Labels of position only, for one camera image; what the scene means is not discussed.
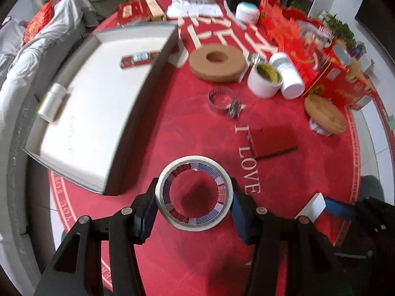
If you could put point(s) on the white cup with green contents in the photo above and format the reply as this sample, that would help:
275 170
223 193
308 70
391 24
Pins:
260 87

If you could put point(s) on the round wooden lid container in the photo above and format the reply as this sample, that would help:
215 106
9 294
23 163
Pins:
324 114

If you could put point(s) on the dark teal object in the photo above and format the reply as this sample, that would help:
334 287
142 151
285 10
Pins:
372 188

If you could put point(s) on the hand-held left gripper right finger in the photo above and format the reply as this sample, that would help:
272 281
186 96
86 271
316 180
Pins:
240 219

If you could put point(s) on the red patterned cushion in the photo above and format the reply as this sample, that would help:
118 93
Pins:
38 21

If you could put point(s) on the white shallow tray box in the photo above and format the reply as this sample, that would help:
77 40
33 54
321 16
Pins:
101 98

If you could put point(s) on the red flat box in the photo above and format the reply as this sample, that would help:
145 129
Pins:
132 10

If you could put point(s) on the green potted plant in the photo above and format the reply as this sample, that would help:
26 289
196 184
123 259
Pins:
338 24

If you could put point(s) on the white plastic bottle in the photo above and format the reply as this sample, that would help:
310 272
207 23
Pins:
290 80

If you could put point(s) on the small white block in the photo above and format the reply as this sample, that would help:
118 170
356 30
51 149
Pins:
312 208

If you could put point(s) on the clear tape roll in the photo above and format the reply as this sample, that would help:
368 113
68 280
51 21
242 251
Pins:
52 101

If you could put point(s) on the white tape roll striped core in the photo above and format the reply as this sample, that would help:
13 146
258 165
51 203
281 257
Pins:
191 159

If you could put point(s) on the grey sofa with cushions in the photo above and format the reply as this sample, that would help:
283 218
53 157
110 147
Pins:
46 40

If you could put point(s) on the red booklet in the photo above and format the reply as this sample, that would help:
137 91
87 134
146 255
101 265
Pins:
273 141

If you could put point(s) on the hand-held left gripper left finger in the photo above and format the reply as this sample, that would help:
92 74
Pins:
149 214

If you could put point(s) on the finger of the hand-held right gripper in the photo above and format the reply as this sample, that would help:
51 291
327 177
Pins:
341 209

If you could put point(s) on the tan long box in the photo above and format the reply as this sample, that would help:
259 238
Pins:
154 7

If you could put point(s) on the red packet in tray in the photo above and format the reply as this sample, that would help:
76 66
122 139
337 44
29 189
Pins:
139 59

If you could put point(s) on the large red gift box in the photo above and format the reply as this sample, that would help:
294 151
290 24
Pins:
287 37

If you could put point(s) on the white jar teal lid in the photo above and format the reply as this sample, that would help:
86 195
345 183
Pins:
247 14

